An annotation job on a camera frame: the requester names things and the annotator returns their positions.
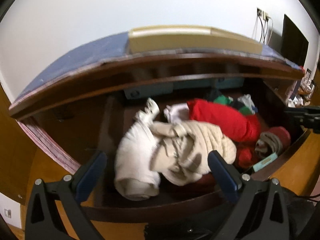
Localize dark red striped-band underwear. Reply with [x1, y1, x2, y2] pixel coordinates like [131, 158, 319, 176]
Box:
[254, 126, 291, 159]

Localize bright red garment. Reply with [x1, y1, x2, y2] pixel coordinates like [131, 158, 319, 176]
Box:
[187, 99, 261, 142]

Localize green black striped underwear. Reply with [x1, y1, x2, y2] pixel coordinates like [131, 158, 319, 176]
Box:
[207, 89, 255, 115]

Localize cream white underwear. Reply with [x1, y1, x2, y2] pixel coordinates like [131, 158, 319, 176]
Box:
[114, 98, 161, 201]

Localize wooden drawer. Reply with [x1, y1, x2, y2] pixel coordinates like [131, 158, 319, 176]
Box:
[35, 77, 310, 223]

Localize pale pink underwear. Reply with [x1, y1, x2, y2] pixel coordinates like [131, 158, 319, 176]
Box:
[163, 103, 189, 124]

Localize white blue grey underwear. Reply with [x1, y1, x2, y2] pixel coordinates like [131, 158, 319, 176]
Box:
[238, 94, 258, 114]

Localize teal paper card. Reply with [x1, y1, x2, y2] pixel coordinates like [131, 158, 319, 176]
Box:
[253, 153, 278, 172]

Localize black television screen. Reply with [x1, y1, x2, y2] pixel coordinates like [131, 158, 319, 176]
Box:
[280, 14, 309, 67]

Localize wooden door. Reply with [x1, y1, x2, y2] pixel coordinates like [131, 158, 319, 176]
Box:
[0, 89, 37, 205]

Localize blue plaid tablecloth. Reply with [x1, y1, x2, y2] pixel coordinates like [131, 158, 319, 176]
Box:
[12, 31, 304, 168]

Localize low wall socket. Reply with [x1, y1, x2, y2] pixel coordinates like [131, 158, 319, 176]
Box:
[4, 209, 11, 218]

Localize black cable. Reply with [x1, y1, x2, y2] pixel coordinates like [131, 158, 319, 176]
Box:
[257, 15, 270, 45]

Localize white cable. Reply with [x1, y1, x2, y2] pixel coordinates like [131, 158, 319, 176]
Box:
[252, 15, 274, 45]

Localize wall power outlet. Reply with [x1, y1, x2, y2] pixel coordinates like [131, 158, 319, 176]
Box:
[257, 8, 269, 21]

